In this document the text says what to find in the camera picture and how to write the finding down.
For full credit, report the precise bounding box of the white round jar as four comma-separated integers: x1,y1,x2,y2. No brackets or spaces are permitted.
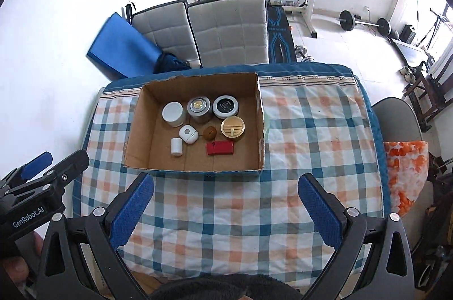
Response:
161,102,187,128

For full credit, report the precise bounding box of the red rectangular case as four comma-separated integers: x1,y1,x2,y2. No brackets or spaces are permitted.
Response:
206,141,234,156

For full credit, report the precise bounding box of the gold round tin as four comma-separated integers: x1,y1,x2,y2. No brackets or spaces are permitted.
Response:
220,116,246,141

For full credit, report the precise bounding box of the silver round tin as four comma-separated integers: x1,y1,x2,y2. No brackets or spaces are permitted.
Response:
187,96,212,125

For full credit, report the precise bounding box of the white jar black lid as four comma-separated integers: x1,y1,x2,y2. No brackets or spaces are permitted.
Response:
213,95,239,120

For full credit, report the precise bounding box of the person's left hand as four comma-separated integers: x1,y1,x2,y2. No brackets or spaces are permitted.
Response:
1,231,44,286

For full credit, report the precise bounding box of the open cardboard box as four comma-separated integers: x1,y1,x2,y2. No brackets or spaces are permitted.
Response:
124,72,265,176

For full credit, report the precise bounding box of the plaid tablecloth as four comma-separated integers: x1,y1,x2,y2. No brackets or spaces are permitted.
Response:
72,61,392,286

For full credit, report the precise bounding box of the orange white cloth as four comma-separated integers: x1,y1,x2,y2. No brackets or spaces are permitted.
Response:
384,141,428,217

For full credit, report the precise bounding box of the grey chair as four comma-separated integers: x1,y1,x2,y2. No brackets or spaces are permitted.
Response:
372,97,423,142

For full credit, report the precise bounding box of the blue folded mat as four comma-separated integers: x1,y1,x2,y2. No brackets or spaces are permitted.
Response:
87,12,163,78

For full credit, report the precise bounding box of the dark wooden chair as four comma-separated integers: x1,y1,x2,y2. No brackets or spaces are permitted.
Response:
403,54,452,133

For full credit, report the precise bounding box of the blue knitted fabric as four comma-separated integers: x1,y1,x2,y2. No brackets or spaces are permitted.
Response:
153,52,192,74

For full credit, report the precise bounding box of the black blue bench pad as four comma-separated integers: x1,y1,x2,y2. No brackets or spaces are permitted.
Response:
267,5,296,63

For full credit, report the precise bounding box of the barbell on floor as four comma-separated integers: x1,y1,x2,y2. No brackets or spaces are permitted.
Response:
339,10,392,36

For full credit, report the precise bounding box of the left grey quilted cushion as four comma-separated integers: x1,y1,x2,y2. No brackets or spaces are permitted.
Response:
131,0,201,68

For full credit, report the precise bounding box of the grey quilted cushion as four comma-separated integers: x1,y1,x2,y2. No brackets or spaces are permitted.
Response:
131,0,201,68
187,0,269,68

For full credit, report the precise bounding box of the right grey quilted cushion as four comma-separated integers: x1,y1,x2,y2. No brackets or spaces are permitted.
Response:
187,0,269,68

